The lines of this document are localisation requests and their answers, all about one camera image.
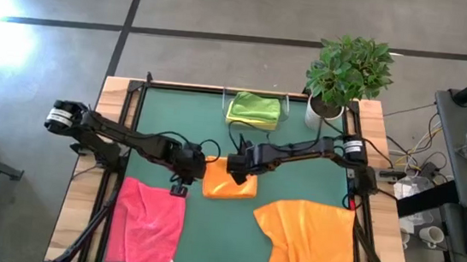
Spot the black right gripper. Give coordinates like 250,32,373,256
223,141,284,191

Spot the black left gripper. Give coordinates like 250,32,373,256
166,140,210,201

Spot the orange microfiber towel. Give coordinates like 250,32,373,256
247,194,362,262
199,154,262,205

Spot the green microfiber towel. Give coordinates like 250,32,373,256
228,90,283,124

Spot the pink microfiber towel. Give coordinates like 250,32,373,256
103,175,190,262

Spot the clear plastic bin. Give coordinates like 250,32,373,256
218,85,293,134

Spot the white ribbed plant pot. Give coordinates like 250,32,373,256
303,92,346,134

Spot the green table mat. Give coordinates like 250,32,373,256
120,85,359,262

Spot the green leafy plant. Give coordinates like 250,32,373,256
303,30,399,114

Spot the black flat bar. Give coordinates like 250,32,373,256
394,175,463,223

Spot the white mug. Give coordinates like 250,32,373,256
417,224,446,251

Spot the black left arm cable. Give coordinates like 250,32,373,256
127,127,224,168

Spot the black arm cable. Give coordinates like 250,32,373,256
127,127,224,168
226,109,347,159

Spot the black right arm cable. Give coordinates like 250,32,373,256
226,109,347,159

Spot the black aluminium table frame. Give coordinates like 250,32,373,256
105,68,378,262

